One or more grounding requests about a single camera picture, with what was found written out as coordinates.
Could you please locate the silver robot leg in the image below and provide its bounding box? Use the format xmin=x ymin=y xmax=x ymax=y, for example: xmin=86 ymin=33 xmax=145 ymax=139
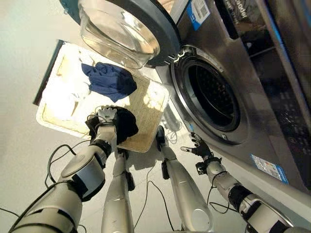
xmin=101 ymin=147 xmax=136 ymax=233
xmin=160 ymin=143 xmax=215 ymax=233

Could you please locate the blue white energy label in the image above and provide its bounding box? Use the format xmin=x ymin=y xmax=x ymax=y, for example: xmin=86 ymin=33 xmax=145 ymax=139
xmin=185 ymin=0 xmax=211 ymax=32

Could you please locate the silver front-load washing machine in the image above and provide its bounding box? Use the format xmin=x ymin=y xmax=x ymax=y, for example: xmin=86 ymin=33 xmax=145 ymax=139
xmin=155 ymin=0 xmax=311 ymax=196

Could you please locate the black garment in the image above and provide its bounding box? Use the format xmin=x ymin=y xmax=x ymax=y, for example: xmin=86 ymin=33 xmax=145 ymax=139
xmin=85 ymin=105 xmax=139 ymax=147

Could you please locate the left silver robot leg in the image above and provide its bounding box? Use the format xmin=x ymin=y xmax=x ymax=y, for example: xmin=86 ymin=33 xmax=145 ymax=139
xmin=101 ymin=147 xmax=136 ymax=233

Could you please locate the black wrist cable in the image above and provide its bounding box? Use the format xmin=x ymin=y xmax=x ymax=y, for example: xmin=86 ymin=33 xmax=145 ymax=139
xmin=206 ymin=169 xmax=242 ymax=215

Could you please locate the white garment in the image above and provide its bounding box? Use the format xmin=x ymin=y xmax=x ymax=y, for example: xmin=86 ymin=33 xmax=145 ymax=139
xmin=42 ymin=48 xmax=94 ymax=122

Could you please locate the black cable on floor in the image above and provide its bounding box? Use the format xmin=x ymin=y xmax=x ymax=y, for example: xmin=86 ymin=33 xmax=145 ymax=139
xmin=44 ymin=139 xmax=91 ymax=188
xmin=133 ymin=165 xmax=175 ymax=232

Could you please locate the right dark robot foot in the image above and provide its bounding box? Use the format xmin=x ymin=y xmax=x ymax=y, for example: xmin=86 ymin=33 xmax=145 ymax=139
xmin=155 ymin=125 xmax=169 ymax=151

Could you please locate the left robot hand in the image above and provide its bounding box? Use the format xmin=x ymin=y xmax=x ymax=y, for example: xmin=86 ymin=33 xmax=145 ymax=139
xmin=85 ymin=106 xmax=118 ymax=138

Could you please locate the washing machine drum opening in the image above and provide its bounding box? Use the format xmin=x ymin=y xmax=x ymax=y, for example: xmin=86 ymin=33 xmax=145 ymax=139
xmin=171 ymin=46 xmax=246 ymax=146

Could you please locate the white plastic laundry basket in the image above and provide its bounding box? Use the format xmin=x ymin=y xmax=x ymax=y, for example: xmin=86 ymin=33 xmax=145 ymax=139
xmin=35 ymin=42 xmax=170 ymax=154

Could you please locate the right silver robot leg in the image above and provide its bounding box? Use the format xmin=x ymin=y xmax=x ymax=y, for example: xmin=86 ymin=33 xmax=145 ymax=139
xmin=160 ymin=143 xmax=215 ymax=233

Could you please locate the dark blue garment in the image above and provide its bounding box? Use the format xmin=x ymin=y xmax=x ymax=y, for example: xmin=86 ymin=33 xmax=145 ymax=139
xmin=81 ymin=62 xmax=138 ymax=103

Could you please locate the round washing machine door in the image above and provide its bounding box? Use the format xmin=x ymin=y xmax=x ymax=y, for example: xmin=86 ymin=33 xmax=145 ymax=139
xmin=59 ymin=0 xmax=182 ymax=70

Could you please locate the blue white info sticker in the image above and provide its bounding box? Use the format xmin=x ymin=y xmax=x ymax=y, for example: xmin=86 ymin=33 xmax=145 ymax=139
xmin=250 ymin=153 xmax=290 ymax=185

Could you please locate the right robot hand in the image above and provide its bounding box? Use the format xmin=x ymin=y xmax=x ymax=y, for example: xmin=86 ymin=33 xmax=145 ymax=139
xmin=180 ymin=132 xmax=212 ymax=160

